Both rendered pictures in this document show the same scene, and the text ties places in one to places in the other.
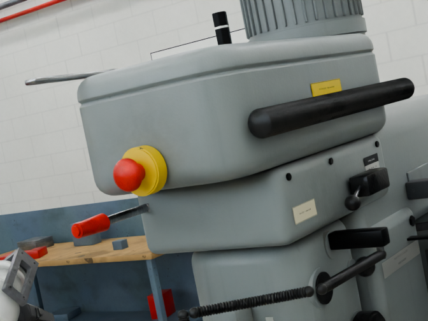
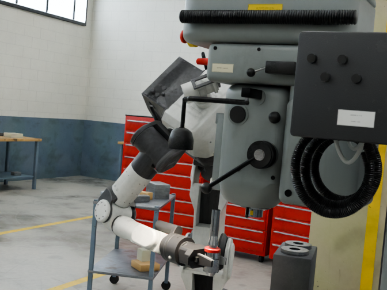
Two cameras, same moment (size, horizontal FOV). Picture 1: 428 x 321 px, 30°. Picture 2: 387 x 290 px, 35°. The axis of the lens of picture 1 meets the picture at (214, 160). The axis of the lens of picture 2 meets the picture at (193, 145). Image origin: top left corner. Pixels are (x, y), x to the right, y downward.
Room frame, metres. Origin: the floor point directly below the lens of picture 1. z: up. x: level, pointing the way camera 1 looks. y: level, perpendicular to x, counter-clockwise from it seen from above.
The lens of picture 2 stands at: (0.73, -1.65, 1.54)
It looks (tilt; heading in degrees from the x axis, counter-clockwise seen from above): 3 degrees down; 82
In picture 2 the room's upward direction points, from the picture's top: 5 degrees clockwise
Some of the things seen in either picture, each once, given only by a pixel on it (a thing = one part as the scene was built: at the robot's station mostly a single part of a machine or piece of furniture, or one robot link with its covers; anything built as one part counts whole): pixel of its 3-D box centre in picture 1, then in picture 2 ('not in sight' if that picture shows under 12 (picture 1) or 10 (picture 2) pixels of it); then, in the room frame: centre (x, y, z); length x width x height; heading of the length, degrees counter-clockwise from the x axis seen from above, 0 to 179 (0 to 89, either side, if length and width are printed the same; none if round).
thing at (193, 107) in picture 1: (243, 107); (277, 19); (1.16, -0.06, 1.81); 0.47 x 0.26 x 0.16; 144
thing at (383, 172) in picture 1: (360, 189); (272, 69); (1.13, -0.20, 1.66); 0.12 x 0.04 x 0.04; 144
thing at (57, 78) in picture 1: (97, 74); not in sight; (1.09, 0.13, 1.89); 0.24 x 0.04 x 0.01; 144
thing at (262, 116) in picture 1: (341, 103); (263, 16); (1.10, -0.19, 1.79); 0.45 x 0.04 x 0.04; 144
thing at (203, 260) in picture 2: not in sight; (203, 261); (1.04, 0.05, 1.13); 0.06 x 0.02 x 0.03; 126
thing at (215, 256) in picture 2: not in sight; (211, 261); (1.07, 0.07, 1.12); 0.05 x 0.05 x 0.06
